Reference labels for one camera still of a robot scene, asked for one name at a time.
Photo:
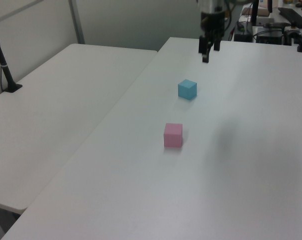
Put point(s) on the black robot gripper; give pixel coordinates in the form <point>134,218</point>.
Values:
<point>213,21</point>

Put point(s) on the blue cube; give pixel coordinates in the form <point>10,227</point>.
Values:
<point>187,89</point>

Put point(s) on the pink cube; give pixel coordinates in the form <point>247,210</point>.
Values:
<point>173,135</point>

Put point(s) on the small black box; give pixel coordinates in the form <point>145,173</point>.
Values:
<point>243,37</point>

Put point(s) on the black upright monitor stand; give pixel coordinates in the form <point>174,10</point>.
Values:
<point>254,12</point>

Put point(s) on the white small box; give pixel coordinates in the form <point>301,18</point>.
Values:
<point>265,20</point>

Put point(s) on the black electronic device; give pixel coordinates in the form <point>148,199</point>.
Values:
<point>272,33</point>

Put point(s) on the black keyboard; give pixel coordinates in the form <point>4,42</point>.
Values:
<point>292,16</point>

